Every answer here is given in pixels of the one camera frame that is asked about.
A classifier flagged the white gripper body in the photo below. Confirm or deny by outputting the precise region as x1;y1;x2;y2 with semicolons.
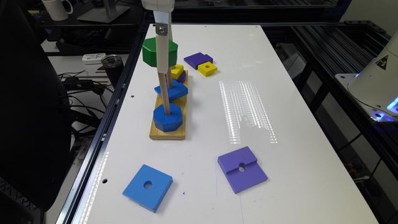
141;0;175;12

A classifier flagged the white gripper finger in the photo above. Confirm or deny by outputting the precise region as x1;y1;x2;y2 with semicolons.
154;11;170;73

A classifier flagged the green octagonal block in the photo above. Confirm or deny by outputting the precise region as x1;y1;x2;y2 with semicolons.
142;37;178;67

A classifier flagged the dark purple stepped block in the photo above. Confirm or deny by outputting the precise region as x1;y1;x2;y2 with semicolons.
184;52;213;70

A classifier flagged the yellow square block on peg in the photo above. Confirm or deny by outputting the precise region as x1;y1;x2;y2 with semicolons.
171;64;184;80

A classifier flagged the purple round block on peg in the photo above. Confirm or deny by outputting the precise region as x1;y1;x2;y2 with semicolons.
172;70;187;83

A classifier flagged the small yellow square block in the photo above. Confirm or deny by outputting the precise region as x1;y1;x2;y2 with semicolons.
197;62;218;77

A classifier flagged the blue square block on peg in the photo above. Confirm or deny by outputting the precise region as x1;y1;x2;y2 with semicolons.
165;80;188;102

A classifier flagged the blue octagonal block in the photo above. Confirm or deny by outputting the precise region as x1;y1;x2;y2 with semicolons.
153;103;183;132

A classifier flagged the large blue square block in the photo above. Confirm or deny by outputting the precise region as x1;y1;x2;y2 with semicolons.
123;164;173;213

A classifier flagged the large purple square block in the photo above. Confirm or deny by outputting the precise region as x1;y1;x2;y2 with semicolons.
218;146;268;194

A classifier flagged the middle wooden peg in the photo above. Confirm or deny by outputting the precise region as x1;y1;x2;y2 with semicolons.
166;67;174;89

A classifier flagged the front wooden peg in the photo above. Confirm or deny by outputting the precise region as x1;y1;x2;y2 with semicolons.
158;72;171;116

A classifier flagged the monitor stand base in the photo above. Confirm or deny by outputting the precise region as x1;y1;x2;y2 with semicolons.
77;0;130;23

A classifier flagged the black tumbler cup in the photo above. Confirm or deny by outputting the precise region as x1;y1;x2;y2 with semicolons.
101;54;124;88

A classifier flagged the white remote control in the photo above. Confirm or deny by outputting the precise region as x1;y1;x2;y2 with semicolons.
82;53;106;65

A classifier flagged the white mug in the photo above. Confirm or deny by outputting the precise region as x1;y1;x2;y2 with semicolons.
42;0;73;21

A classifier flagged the black office chair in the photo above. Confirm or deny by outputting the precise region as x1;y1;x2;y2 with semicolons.
1;1;71;212

